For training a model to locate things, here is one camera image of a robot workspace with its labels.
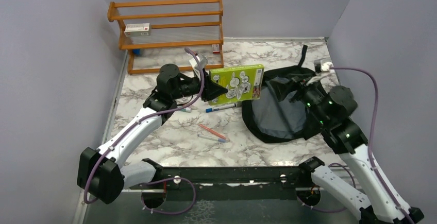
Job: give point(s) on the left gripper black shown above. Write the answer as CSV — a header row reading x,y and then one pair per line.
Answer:
x,y
211,89

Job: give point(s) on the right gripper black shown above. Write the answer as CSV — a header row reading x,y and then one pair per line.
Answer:
x,y
282,87

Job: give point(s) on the black student backpack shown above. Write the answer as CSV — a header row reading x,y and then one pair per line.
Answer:
x,y
273,121

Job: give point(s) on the yellow-green treehouse book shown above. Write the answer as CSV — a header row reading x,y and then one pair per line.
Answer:
x,y
241,82

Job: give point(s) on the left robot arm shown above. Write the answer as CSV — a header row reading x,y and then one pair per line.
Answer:
x,y
123,144

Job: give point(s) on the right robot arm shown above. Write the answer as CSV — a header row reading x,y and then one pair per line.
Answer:
x,y
377,201

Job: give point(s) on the blue capped marker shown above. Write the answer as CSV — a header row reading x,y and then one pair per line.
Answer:
x,y
222,107

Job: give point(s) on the white green glue stick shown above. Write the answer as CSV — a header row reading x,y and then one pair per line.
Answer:
x,y
188,110

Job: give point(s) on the orange pen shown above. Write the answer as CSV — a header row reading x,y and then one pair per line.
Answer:
x,y
212,131

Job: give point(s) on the small red white box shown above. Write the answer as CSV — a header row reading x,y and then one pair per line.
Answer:
x,y
216,48

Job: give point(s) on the white blue marker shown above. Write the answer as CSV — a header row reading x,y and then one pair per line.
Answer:
x,y
212,138

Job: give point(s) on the wooden shelf rack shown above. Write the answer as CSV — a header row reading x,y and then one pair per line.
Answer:
x,y
174,25

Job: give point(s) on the blue item under shelf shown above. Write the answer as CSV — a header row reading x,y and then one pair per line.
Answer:
x,y
136,52

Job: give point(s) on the white red box on shelf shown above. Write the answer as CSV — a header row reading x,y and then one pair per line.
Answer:
x,y
137,30

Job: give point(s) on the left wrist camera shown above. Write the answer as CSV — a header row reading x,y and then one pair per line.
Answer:
x,y
198,64

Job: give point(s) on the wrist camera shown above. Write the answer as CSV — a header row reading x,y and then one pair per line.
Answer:
x,y
323,69
198,64

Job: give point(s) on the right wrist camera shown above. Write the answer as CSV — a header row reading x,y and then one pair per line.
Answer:
x,y
323,69

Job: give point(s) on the black mounting rail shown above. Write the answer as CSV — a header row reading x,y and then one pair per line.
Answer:
x,y
210,183

